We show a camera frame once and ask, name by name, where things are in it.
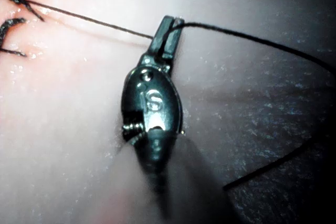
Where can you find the black thread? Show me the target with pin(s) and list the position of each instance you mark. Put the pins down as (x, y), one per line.
(86, 18)

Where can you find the tissue pad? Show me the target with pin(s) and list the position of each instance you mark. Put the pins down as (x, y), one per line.
(65, 108)

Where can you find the black stitching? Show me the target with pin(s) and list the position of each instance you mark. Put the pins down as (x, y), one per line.
(11, 22)

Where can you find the left arm needle driver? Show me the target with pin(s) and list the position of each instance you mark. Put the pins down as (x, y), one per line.
(155, 103)

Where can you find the dark left arm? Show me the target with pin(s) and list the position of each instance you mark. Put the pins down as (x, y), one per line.
(183, 195)

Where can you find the left arm needle driver jaw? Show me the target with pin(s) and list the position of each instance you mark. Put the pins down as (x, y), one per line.
(158, 37)
(172, 41)

